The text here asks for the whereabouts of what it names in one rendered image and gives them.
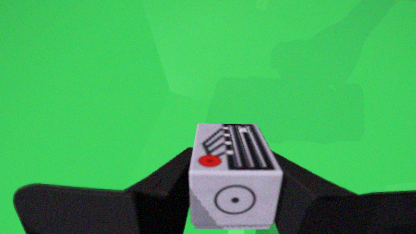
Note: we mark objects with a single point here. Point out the grey box with black ribbed top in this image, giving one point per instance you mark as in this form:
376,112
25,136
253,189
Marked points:
234,178

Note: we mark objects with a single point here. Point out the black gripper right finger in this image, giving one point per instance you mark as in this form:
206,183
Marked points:
310,204

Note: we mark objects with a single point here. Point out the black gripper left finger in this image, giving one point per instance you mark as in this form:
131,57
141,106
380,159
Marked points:
157,204

